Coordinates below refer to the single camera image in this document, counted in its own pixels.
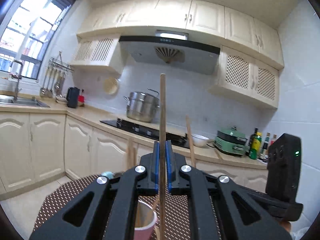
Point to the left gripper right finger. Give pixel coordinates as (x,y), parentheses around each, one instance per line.
(178,182)

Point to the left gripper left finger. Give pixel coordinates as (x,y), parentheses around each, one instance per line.
(148,183)

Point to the light blue handled knife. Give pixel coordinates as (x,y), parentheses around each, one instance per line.
(108,174)

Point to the kitchen faucet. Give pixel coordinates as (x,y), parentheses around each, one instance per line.
(18,77)

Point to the person's right hand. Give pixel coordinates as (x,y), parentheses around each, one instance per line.
(286,225)

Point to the dark soy sauce bottle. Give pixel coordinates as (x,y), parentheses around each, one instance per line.
(263,153)

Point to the red label sauce bottle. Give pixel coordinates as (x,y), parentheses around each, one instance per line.
(273,139)

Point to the yellow green bottle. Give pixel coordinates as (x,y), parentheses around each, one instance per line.
(256,143)

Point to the dark olive oil bottle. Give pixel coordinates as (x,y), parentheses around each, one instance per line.
(250,142)

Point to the black gas stove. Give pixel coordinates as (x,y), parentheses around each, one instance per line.
(151,133)

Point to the pink utensil holder cup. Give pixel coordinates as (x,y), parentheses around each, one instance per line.
(146,219)

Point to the white bowl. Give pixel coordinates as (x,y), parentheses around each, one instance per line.
(199,140)

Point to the green electric cooker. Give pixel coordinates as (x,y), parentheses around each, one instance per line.
(231,142)

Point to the stainless steel steamer pot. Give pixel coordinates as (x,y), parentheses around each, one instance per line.
(142,106)

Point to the red container behind kettle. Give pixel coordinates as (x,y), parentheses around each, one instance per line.
(81,99)

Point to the right lattice door cabinet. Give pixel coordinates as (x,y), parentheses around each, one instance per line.
(246,79)

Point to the lattice door cabinet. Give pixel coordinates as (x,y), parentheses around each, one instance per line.
(101,53)
(246,79)

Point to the black electric kettle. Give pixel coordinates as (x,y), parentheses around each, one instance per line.
(72,97)

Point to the lower cream cabinets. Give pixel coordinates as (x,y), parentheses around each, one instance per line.
(39,145)

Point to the cream cabinets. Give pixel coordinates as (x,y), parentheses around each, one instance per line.
(204,22)
(39,145)

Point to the range hood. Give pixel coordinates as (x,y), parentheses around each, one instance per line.
(176,53)

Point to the left lattice door cabinet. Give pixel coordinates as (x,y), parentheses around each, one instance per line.
(101,53)

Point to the hanging utensil rack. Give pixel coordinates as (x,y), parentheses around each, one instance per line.
(55,77)

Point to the upper cream cabinets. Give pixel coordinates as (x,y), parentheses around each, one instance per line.
(204,22)

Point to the stainless steel sink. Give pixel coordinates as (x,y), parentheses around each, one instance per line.
(20,101)

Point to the window with bars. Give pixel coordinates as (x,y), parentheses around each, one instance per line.
(27,35)

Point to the round bamboo wall trivet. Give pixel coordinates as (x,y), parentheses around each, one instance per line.
(110,85)

